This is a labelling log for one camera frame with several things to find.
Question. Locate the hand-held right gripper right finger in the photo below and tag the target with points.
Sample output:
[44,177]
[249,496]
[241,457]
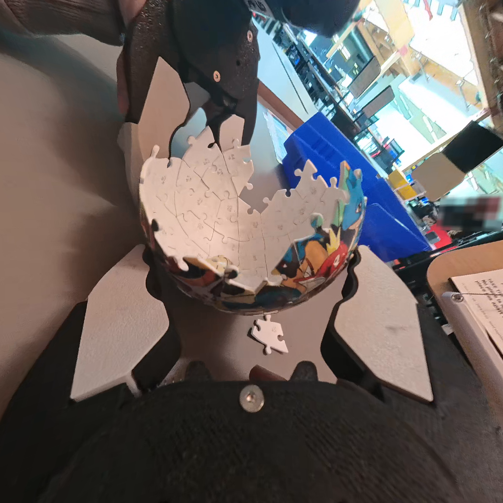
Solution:
[385,334]

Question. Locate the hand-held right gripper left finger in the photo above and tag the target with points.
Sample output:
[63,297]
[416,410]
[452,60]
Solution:
[118,334]

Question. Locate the printed paper sheet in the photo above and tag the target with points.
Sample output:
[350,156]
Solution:
[487,298]

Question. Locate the blue plastic bin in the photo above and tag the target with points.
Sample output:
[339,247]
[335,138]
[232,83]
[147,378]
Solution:
[385,220]

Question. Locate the tan square panel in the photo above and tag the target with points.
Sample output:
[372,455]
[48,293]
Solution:
[436,177]

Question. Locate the person's left forearm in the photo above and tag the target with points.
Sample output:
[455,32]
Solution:
[59,19]

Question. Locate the neighbouring grey table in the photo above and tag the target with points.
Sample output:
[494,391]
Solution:
[275,78]

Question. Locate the half-built cartoon puzzle ball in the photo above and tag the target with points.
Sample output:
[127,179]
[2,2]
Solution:
[220,220]

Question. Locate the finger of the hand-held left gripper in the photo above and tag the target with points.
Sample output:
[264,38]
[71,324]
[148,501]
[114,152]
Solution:
[161,106]
[232,133]

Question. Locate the person's left hand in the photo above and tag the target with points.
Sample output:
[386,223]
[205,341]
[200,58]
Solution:
[122,90]

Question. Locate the yellow box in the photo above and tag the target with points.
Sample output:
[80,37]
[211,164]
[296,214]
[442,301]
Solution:
[403,184]

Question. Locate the printed instruction leaflet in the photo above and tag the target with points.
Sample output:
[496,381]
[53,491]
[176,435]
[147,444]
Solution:
[277,133]

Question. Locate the black square panel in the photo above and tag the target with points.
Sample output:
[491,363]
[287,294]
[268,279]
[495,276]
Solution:
[475,145]

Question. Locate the person's right hand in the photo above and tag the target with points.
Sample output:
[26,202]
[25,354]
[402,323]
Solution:
[267,374]

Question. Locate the single white puzzle piece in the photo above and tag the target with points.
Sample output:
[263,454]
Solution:
[269,334]

